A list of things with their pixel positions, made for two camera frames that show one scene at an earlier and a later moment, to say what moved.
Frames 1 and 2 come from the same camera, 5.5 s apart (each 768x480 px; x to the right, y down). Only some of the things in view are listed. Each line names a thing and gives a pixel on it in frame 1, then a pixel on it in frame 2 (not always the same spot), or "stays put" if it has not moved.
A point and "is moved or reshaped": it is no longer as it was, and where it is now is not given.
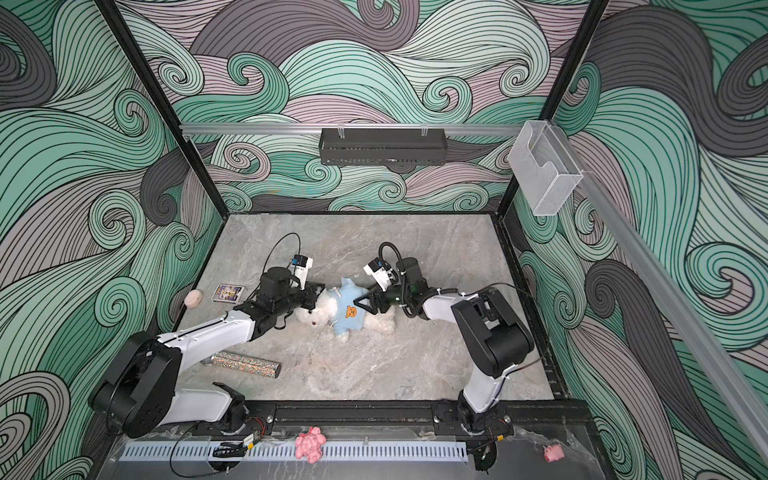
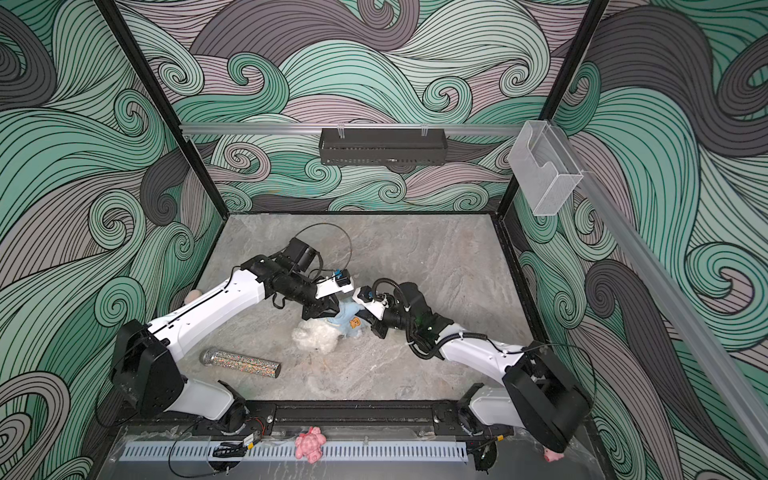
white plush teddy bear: [324, 311] is moved or reshaped
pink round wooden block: [193, 298] stays put
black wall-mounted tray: [382, 147] stays put
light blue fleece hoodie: [349, 315] stays put
